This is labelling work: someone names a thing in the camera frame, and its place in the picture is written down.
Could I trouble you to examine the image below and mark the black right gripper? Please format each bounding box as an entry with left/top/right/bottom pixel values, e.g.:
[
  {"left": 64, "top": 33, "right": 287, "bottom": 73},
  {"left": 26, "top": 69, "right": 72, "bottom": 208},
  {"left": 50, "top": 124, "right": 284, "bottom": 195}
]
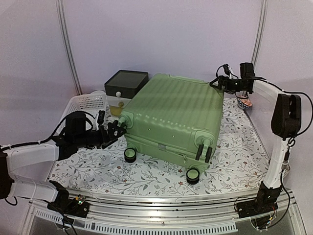
[{"left": 210, "top": 76, "right": 247, "bottom": 95}]

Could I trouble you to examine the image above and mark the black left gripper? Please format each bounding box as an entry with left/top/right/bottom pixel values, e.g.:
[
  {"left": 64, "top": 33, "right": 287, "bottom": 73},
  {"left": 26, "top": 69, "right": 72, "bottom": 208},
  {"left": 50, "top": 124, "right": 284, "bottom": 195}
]
[{"left": 75, "top": 122, "right": 127, "bottom": 149}]

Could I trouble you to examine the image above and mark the drawer cabinet with dark top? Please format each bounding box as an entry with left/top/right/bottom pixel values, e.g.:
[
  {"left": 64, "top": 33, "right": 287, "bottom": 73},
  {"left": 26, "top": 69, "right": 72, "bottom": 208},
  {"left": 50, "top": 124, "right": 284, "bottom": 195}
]
[{"left": 104, "top": 70, "right": 149, "bottom": 117}]

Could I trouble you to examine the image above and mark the green hard-shell suitcase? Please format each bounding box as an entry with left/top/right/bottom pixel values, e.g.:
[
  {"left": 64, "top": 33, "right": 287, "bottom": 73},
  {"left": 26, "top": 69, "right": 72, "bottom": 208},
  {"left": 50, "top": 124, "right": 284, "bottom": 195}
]
[{"left": 118, "top": 73, "right": 224, "bottom": 185}]

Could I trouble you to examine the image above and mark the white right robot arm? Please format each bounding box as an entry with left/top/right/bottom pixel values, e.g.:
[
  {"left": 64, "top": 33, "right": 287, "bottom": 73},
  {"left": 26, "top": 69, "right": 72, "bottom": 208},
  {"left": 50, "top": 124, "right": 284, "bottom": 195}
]
[{"left": 210, "top": 62, "right": 301, "bottom": 218}]

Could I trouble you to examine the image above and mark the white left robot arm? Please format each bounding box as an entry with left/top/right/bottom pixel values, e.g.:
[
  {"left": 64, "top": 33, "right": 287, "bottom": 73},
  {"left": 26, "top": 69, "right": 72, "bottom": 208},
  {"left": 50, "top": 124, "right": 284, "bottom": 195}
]
[{"left": 0, "top": 110, "right": 127, "bottom": 218}]

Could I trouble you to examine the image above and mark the white plastic mesh basket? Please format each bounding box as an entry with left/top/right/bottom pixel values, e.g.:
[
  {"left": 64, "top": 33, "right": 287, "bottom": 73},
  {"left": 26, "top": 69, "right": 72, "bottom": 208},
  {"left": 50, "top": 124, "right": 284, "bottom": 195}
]
[{"left": 60, "top": 91, "right": 111, "bottom": 123}]

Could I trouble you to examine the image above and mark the small patterned bowl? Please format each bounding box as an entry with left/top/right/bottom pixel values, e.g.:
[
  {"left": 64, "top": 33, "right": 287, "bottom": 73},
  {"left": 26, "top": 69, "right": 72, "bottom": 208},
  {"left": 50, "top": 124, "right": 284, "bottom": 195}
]
[{"left": 237, "top": 98, "right": 252, "bottom": 110}]

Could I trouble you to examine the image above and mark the floral white tablecloth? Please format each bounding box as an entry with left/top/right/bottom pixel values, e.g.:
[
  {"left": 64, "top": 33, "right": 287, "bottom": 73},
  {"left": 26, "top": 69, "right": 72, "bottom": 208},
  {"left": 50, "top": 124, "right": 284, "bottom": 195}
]
[{"left": 49, "top": 98, "right": 269, "bottom": 197}]

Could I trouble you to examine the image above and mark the aluminium front rail frame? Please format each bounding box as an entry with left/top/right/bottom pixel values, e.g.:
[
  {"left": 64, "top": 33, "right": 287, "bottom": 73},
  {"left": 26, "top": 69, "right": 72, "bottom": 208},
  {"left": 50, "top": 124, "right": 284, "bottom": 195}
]
[{"left": 21, "top": 189, "right": 306, "bottom": 235}]

